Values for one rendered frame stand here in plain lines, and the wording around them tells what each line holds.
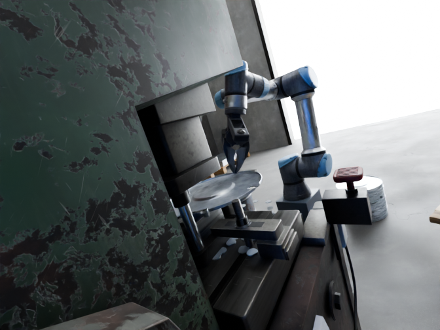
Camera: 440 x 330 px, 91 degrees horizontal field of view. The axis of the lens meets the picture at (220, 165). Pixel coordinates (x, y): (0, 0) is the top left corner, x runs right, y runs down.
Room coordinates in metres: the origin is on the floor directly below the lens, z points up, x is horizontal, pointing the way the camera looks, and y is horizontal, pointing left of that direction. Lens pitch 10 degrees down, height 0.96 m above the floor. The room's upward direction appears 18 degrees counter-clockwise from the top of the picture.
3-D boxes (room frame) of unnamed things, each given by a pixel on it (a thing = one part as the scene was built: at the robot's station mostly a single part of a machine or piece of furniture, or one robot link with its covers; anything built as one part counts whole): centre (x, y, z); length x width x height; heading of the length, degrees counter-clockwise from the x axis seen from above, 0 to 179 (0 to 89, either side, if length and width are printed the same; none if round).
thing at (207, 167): (0.50, 0.12, 0.86); 0.20 x 0.16 x 0.05; 52
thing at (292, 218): (0.50, 0.12, 0.68); 0.45 x 0.30 x 0.06; 52
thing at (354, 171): (0.48, -0.28, 0.72); 0.07 x 0.06 x 0.08; 142
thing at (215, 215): (0.51, 0.12, 0.76); 0.15 x 0.09 x 0.05; 52
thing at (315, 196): (1.14, -0.36, 0.23); 0.18 x 0.18 x 0.45; 41
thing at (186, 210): (0.40, 0.09, 0.81); 0.02 x 0.02 x 0.14
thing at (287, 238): (0.40, -0.01, 0.76); 0.17 x 0.06 x 0.10; 52
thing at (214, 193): (0.60, 0.04, 0.78); 0.29 x 0.29 x 0.01
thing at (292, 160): (1.13, -0.36, 0.62); 0.13 x 0.12 x 0.14; 43
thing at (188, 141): (0.54, 0.09, 1.04); 0.17 x 0.15 x 0.30; 142
